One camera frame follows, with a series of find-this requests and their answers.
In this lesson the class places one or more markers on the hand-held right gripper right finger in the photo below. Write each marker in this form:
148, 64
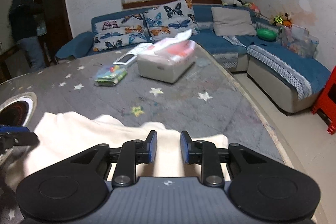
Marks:
185, 148

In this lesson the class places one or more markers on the yellow orange plush toy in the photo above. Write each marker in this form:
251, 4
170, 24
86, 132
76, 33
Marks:
281, 19

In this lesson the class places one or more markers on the pink tissue packet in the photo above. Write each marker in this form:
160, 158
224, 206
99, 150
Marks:
170, 52

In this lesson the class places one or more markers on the red plastic stool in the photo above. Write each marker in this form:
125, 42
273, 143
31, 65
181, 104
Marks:
326, 103

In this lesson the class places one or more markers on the wide butterfly print cushion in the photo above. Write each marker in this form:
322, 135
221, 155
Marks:
118, 33

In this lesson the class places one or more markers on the patterned grey sofa cover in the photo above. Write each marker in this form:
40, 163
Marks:
283, 69

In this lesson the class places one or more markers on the plain grey cushion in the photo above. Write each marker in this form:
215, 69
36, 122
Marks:
232, 20

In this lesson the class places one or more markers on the large clear storage bin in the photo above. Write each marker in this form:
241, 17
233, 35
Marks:
299, 41

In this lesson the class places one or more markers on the round black induction cooker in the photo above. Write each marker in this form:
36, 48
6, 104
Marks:
13, 111

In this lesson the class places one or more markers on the white paper sheet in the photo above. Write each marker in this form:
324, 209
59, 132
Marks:
183, 35

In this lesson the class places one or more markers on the green plastic basin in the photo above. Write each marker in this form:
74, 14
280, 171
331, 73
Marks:
267, 34

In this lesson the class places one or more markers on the cream garment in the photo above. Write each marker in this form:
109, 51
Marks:
78, 134

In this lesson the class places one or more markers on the square butterfly print cushion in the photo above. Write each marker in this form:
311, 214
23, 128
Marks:
168, 19

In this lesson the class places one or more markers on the clear bag of toys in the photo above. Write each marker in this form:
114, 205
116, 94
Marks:
111, 75

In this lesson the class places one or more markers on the pink plush toy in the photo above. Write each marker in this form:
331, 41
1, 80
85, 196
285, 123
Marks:
254, 7

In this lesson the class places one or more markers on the white storage box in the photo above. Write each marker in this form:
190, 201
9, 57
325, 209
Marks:
162, 71

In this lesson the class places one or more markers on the grey star-print table mat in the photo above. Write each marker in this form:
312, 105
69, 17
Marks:
183, 108

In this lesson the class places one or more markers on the blue corner sofa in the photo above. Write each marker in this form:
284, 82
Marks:
288, 56

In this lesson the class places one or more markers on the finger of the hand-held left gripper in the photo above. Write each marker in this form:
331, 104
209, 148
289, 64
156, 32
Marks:
13, 129

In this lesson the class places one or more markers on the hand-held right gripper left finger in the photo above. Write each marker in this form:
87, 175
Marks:
152, 146

